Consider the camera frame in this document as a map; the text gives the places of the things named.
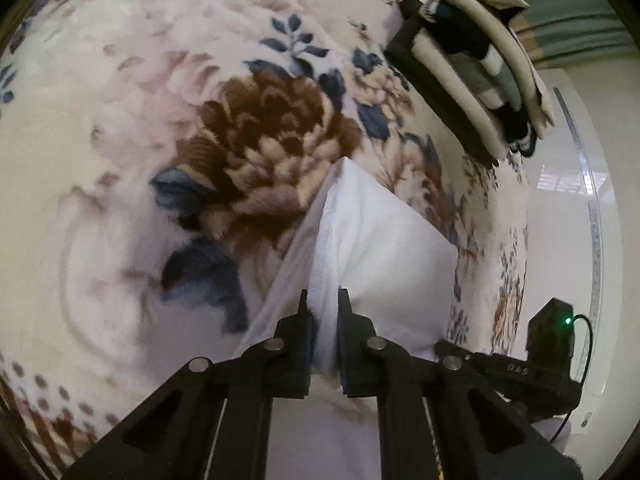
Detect stack of folded clothes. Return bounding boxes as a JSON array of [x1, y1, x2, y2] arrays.
[[384, 0, 556, 167]]

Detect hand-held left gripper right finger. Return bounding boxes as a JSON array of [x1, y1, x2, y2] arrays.
[[337, 287, 585, 480]]

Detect metal floor track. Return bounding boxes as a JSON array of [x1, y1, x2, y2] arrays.
[[552, 87, 604, 386]]

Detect white cloth garment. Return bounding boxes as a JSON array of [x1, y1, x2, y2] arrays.
[[232, 157, 571, 480]]

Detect floral plush blanket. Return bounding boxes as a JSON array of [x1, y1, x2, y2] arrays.
[[0, 0, 532, 480]]

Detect green curtain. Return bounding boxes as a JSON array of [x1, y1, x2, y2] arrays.
[[484, 0, 627, 69]]

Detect black cable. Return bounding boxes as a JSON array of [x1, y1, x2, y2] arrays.
[[549, 314, 595, 443]]

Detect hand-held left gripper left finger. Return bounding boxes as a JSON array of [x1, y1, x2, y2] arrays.
[[62, 289, 317, 480]]

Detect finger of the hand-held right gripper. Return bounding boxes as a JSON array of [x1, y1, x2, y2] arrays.
[[433, 339, 477, 364]]

